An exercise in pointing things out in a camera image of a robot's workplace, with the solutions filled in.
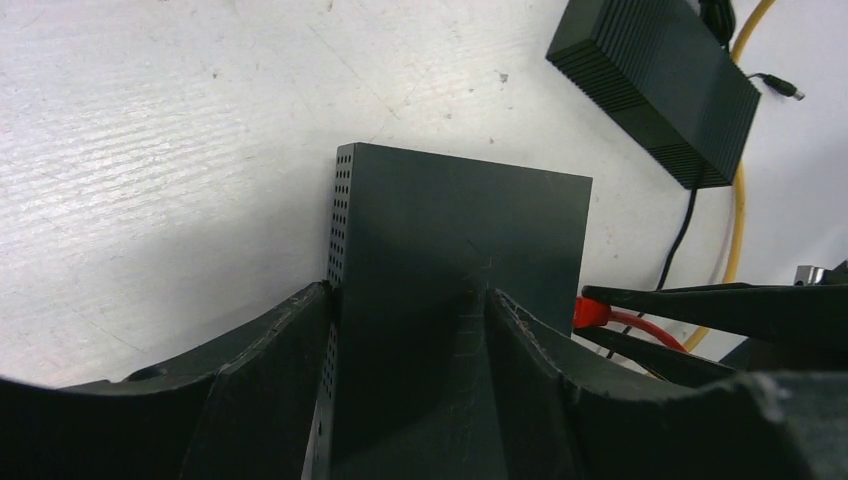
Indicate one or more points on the black Mercury switch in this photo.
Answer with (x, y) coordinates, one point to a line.
(416, 241)

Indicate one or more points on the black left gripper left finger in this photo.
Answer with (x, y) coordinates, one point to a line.
(237, 407)

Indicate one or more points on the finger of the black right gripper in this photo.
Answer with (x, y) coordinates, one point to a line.
(670, 364)
(813, 316)

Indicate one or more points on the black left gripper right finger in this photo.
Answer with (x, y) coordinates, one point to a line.
(567, 413)

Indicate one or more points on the ribbed black network switch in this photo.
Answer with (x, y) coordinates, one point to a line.
(656, 69)

